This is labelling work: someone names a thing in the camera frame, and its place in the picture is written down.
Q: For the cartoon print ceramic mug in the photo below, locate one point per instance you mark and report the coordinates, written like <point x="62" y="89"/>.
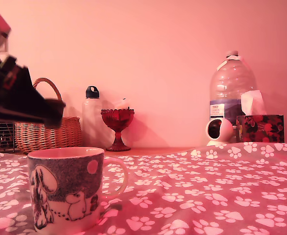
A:
<point x="70" y="171"/>

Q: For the floral tissue box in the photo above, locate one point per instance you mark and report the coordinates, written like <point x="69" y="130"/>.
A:
<point x="261" y="127"/>

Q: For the paw print cloth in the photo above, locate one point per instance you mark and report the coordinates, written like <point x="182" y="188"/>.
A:
<point x="206" y="195"/>

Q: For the white tissue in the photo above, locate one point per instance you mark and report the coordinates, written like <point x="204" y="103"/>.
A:
<point x="250" y="102"/>

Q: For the white candle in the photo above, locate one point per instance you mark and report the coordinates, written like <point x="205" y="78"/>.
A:
<point x="122" y="104"/>

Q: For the small white round camera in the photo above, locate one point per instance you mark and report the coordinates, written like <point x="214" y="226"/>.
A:
<point x="226" y="129"/>

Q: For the white bottle with black cap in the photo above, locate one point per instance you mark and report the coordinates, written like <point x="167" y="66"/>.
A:
<point x="92" y="115"/>

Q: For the large clear water bottle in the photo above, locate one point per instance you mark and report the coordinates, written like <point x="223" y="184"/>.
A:
<point x="232" y="80"/>

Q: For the red glass goblet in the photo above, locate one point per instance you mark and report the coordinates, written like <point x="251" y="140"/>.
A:
<point x="118" y="120"/>

